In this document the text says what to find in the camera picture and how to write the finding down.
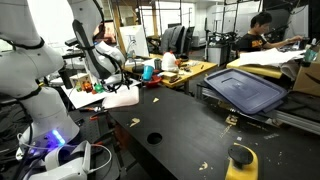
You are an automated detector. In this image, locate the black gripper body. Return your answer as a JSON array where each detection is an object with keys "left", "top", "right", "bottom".
[{"left": 105, "top": 74, "right": 133, "bottom": 93}]

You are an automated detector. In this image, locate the bubble wrap sheet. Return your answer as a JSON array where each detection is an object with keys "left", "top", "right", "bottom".
[{"left": 101, "top": 85, "right": 141, "bottom": 110}]

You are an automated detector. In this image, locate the green toy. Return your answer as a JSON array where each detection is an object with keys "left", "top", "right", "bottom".
[{"left": 93, "top": 83, "right": 105, "bottom": 95}]

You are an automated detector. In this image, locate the orange toy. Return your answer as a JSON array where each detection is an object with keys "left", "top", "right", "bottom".
[{"left": 82, "top": 81, "right": 94, "bottom": 94}]

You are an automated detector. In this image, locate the teal plastic cup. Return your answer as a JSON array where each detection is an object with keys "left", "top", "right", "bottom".
[{"left": 141, "top": 64, "right": 155, "bottom": 82}]

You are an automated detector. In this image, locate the red plastic bowl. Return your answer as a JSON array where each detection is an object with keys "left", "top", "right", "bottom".
[{"left": 143, "top": 74, "right": 164, "bottom": 89}]

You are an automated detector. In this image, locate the white board panel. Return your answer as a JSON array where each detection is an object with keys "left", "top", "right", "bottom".
[{"left": 119, "top": 24, "right": 150, "bottom": 58}]

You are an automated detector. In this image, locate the black cylinder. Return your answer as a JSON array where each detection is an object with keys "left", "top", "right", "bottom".
[{"left": 57, "top": 64, "right": 73, "bottom": 90}]

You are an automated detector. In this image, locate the black office chair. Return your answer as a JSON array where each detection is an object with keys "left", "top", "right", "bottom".
[{"left": 159, "top": 24, "right": 196, "bottom": 56}]

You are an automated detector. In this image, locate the wooden yellow table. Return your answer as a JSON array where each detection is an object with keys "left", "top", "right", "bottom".
[{"left": 123, "top": 53, "right": 218, "bottom": 89}]

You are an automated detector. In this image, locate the white VR headset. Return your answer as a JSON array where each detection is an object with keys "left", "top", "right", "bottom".
[{"left": 28, "top": 139, "right": 113, "bottom": 180}]

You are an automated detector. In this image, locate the blue plastic bin lid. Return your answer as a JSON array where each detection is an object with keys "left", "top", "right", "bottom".
[{"left": 203, "top": 68, "right": 288, "bottom": 115}]

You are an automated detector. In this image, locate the yellow flat board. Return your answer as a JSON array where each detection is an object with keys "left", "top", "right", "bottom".
[{"left": 226, "top": 58, "right": 284, "bottom": 80}]

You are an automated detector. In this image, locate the person in black shirt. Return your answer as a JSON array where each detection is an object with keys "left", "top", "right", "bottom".
[{"left": 236, "top": 11, "right": 305, "bottom": 53}]

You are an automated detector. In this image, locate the stack of white papers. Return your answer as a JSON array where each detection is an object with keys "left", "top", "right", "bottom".
[{"left": 238, "top": 48, "right": 306, "bottom": 68}]

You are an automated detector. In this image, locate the laptop computer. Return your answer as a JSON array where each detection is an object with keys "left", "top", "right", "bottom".
[{"left": 285, "top": 4, "right": 310, "bottom": 44}]

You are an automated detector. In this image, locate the small cardboard box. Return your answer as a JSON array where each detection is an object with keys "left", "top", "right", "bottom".
[{"left": 293, "top": 61, "right": 320, "bottom": 98}]

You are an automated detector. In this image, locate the orange handled clamp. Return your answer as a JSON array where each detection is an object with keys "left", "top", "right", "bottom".
[
  {"left": 89, "top": 111, "right": 109, "bottom": 122},
  {"left": 78, "top": 105, "right": 103, "bottom": 114}
]

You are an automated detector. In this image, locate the aluminium frame table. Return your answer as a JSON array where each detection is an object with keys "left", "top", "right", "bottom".
[{"left": 196, "top": 81, "right": 320, "bottom": 136}]

